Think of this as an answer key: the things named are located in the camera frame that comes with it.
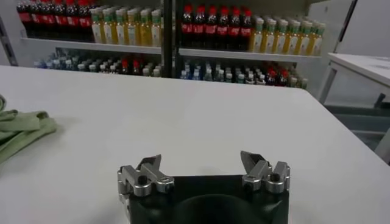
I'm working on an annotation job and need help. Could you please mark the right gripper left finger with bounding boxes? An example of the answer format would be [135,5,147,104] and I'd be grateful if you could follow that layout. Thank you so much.
[116,153,176,211]

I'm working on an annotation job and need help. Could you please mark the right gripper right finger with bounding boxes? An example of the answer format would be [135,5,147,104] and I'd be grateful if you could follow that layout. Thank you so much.
[239,150,291,195]

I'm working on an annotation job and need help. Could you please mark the light green t-shirt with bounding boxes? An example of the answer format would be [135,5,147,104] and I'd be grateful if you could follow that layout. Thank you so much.
[0,94,59,167]

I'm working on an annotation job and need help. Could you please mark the red-cap cola bottle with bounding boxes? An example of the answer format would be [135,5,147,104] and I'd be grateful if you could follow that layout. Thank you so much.
[181,3,195,49]
[41,0,55,39]
[216,5,230,51]
[228,7,241,51]
[65,0,80,40]
[53,0,68,40]
[193,4,207,49]
[205,5,218,50]
[265,68,277,86]
[77,0,94,42]
[239,8,253,51]
[16,0,32,37]
[277,69,290,87]
[120,58,131,75]
[29,0,43,38]
[130,58,143,76]

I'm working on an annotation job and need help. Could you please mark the white cooler shelf board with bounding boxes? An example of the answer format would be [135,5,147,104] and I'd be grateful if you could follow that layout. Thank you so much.
[178,47,322,64]
[19,37,163,55]

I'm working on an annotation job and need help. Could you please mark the yellow tea bottle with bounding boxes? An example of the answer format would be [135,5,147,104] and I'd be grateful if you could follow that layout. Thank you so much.
[261,18,277,54]
[139,8,153,47]
[273,19,289,55]
[90,8,104,44]
[308,23,326,57]
[102,7,116,45]
[285,19,300,55]
[126,7,141,46]
[296,21,311,56]
[114,7,129,46]
[151,9,163,47]
[249,16,265,53]

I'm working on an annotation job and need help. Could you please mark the white side table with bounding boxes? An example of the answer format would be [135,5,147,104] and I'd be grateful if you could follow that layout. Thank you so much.
[316,52,390,167]

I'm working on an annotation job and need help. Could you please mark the open drinks display cooler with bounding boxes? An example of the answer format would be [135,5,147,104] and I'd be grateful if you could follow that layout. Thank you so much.
[0,0,173,79]
[172,0,328,91]

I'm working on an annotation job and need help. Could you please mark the black vertical frame strip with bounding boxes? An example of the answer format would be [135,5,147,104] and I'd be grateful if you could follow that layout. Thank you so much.
[333,0,359,54]

